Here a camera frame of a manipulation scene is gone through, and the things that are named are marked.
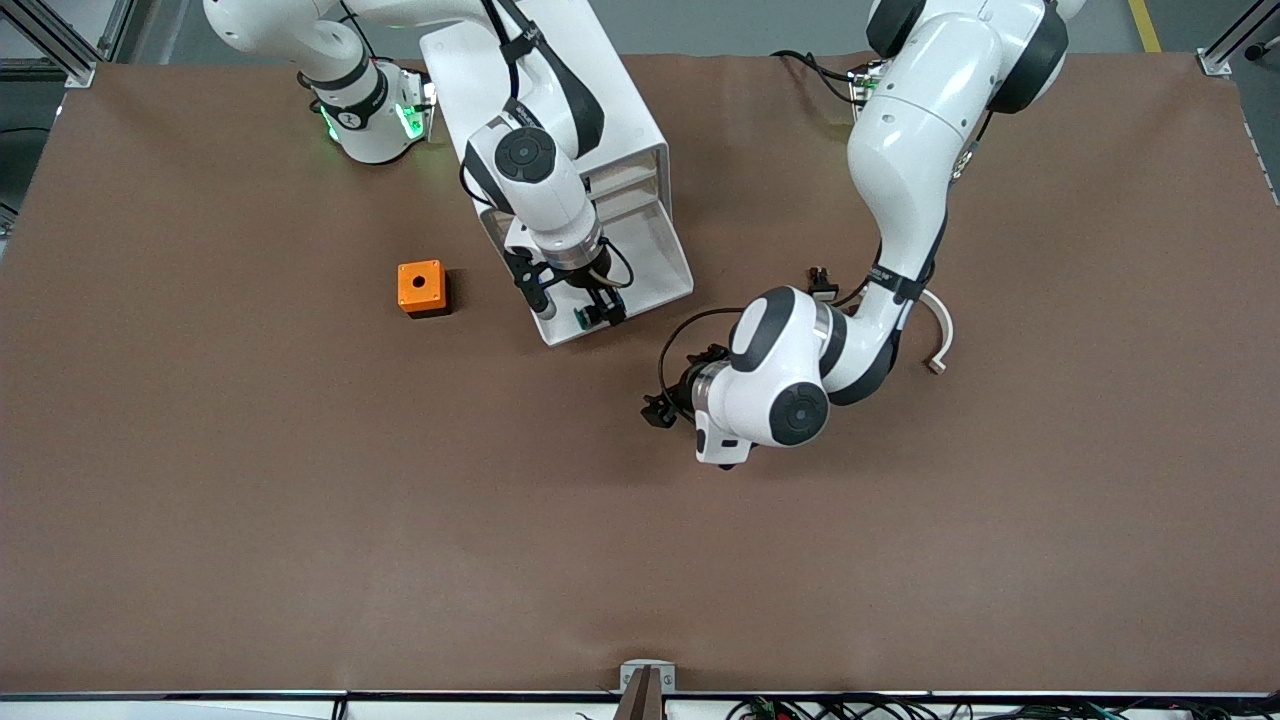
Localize white drawer cabinet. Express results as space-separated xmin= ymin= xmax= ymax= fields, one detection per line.
xmin=420 ymin=0 xmax=673 ymax=301

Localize brown table mat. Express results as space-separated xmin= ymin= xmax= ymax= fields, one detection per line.
xmin=0 ymin=50 xmax=1280 ymax=697

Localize orange box with round hole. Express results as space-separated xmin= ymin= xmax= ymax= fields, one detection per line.
xmin=397 ymin=260 xmax=451 ymax=319

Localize white curved plastic bracket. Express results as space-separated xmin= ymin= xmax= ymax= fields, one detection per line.
xmin=918 ymin=288 xmax=955 ymax=377

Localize grey metal mounting bracket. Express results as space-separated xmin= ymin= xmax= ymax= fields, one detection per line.
xmin=612 ymin=658 xmax=678 ymax=720

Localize black cable tangle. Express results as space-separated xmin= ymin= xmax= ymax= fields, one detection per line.
xmin=725 ymin=693 xmax=1280 ymax=720

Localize aluminium frame profile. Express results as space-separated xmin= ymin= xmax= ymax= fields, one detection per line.
xmin=1197 ymin=0 xmax=1280 ymax=79
xmin=28 ymin=0 xmax=138 ymax=89

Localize white table edge rail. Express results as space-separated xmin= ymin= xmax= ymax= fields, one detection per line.
xmin=0 ymin=692 xmax=1280 ymax=720

